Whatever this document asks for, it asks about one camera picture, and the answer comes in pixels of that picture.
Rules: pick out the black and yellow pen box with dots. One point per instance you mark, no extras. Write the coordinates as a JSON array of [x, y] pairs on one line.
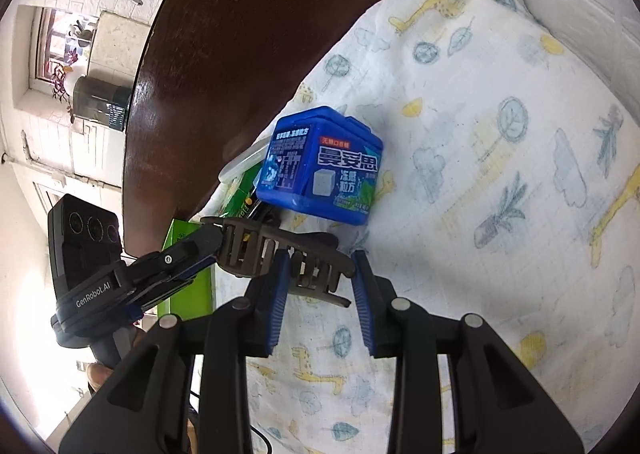
[[257, 209]]

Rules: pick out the person's left hand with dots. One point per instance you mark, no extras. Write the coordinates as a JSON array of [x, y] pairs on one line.
[[97, 376]]

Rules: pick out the brown hair claw clip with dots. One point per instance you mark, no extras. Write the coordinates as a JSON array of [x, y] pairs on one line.
[[240, 244]]

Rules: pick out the potted plant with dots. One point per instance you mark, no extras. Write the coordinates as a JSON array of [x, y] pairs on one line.
[[60, 83]]

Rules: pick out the dark brown wooden headboard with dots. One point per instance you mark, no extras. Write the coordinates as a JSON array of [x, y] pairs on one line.
[[225, 58]]

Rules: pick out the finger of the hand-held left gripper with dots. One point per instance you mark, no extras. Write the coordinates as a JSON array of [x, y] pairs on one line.
[[185, 251], [165, 286]]

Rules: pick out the blue plastic gum container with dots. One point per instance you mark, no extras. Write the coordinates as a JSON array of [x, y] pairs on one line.
[[320, 168]]

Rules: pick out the green cardboard box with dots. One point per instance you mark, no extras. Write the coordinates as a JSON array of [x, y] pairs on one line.
[[190, 299]]

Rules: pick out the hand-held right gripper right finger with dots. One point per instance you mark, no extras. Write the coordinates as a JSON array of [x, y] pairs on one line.
[[362, 304]]

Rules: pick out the black wall dispenser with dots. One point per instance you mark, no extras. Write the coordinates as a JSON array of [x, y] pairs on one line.
[[100, 101]]

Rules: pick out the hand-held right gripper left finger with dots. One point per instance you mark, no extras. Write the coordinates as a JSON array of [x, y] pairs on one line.
[[279, 304]]

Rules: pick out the small green box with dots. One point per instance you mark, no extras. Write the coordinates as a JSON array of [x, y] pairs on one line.
[[240, 199]]

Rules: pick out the translucent plastic case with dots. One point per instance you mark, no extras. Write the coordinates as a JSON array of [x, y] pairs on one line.
[[240, 163]]

